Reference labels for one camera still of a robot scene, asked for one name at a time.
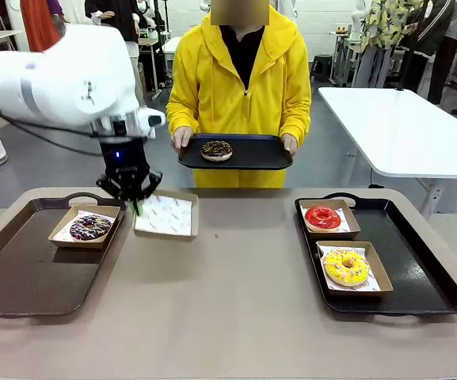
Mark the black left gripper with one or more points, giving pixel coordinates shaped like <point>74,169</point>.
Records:
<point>123,158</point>

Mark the brown cardboard food box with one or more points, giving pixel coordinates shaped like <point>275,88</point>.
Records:
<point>355,292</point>
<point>77,242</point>
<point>164,236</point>
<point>355,227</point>

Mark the chocolate donut with coloured sprinkles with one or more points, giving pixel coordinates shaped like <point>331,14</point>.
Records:
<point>78,229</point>

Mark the chocolate donut with nut bits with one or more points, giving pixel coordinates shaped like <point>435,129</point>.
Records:
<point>208,150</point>

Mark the black serving tray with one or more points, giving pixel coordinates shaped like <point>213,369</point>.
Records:
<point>26,277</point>
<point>260,152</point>

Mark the red glazed donut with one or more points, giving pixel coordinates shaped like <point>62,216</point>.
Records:
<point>311,219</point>

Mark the yellow donut with sprinkles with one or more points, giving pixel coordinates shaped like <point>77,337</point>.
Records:
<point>333,269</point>

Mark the person's right forearm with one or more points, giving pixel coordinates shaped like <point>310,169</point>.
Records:
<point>180,112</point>

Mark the person's left forearm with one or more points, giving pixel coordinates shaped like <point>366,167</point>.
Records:
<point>295,118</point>

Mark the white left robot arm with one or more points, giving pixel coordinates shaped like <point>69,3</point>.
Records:
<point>54,79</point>

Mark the person's right hand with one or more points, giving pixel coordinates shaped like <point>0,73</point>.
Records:
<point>180,138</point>

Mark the person's left hand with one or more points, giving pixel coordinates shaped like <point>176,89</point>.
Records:
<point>291,144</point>

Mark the white folding table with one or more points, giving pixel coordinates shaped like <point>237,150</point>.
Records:
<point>390,126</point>

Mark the bystander in dark jacket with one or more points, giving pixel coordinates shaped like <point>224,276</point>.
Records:
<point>442,39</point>

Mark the person in yellow hoodie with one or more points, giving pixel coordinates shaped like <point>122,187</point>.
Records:
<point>220,79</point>

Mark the bystander in black clothes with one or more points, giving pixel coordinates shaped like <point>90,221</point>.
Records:
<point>121,20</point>

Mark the bystander in floral shirt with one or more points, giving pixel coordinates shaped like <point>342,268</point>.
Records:
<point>386,23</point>

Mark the grey metal rack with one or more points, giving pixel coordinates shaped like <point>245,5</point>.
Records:
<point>341,59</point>

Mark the bystander in orange garment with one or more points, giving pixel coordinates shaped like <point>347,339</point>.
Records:
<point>40,23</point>

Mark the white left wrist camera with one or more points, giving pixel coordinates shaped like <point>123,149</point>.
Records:
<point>151,120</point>

